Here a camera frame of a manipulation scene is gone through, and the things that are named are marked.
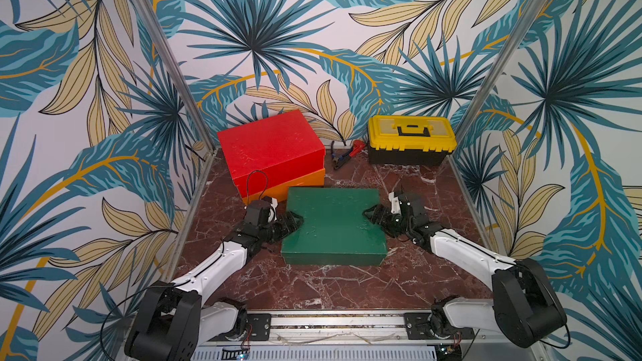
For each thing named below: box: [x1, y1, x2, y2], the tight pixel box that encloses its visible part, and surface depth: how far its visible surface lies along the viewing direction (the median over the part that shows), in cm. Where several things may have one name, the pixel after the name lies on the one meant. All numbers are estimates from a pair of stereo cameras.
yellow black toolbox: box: [366, 115, 458, 166], surface depth 106 cm
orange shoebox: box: [242, 167, 327, 206], surface depth 97 cm
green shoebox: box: [280, 187, 388, 266], surface depth 85 cm
